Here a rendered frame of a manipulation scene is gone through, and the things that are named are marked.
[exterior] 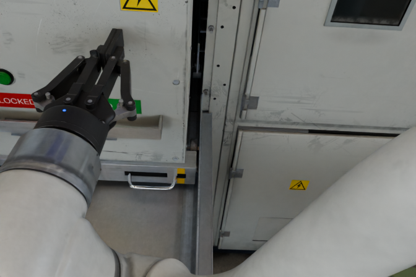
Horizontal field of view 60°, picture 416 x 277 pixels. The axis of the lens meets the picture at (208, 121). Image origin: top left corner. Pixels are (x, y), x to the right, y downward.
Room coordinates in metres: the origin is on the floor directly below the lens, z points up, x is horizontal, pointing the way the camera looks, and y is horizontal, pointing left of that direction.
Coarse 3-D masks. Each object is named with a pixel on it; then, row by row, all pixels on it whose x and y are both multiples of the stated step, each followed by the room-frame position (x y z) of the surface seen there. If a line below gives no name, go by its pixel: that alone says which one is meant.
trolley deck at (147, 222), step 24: (96, 192) 0.46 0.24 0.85; (120, 192) 0.47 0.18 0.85; (144, 192) 0.47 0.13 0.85; (168, 192) 0.48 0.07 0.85; (96, 216) 0.40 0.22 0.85; (120, 216) 0.41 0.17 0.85; (144, 216) 0.41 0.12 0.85; (168, 216) 0.42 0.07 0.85; (120, 240) 0.35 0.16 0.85; (144, 240) 0.36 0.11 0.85; (168, 240) 0.36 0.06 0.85
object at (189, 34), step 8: (192, 0) 0.65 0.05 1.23; (192, 8) 0.67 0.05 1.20; (192, 16) 0.70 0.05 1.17; (192, 40) 0.91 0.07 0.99; (184, 120) 0.50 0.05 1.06; (184, 128) 0.50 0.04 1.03; (184, 136) 0.50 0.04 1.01; (184, 144) 0.50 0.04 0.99; (184, 152) 0.51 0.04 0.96; (184, 160) 0.51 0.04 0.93
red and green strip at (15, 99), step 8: (0, 96) 0.48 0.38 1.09; (8, 96) 0.49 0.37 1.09; (16, 96) 0.49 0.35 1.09; (24, 96) 0.49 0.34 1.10; (0, 104) 0.48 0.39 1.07; (8, 104) 0.49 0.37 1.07; (16, 104) 0.49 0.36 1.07; (24, 104) 0.49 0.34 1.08; (32, 104) 0.49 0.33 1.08; (112, 104) 0.50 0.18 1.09; (136, 104) 0.50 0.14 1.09; (136, 112) 0.50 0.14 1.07
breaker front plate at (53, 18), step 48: (0, 0) 0.49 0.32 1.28; (48, 0) 0.49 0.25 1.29; (96, 0) 0.50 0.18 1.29; (0, 48) 0.49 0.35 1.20; (48, 48) 0.49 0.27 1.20; (96, 48) 0.50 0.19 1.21; (144, 48) 0.50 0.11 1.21; (144, 96) 0.50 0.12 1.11; (0, 144) 0.48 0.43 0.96; (144, 144) 0.50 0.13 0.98
